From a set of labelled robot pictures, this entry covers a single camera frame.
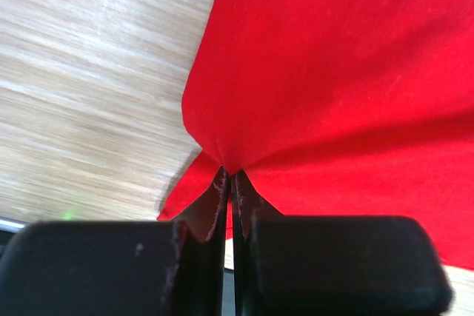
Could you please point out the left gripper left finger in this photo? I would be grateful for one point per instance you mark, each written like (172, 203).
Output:
(121, 267)

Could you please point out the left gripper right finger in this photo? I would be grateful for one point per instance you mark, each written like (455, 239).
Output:
(331, 265)

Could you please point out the red t-shirt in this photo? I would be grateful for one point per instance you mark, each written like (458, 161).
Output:
(339, 107)

